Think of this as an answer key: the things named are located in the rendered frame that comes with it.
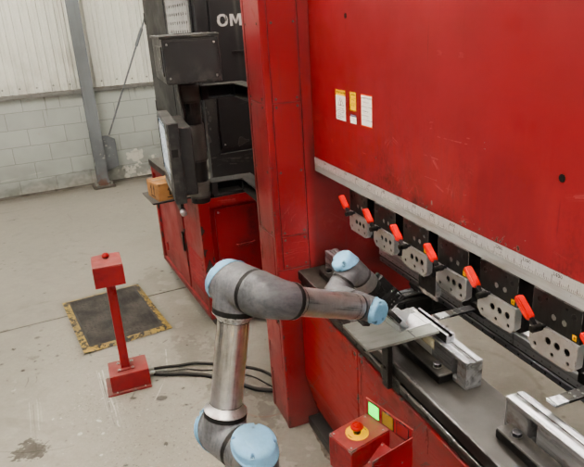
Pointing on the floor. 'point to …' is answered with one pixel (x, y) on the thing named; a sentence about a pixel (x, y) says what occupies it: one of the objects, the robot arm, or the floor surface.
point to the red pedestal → (138, 368)
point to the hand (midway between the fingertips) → (399, 322)
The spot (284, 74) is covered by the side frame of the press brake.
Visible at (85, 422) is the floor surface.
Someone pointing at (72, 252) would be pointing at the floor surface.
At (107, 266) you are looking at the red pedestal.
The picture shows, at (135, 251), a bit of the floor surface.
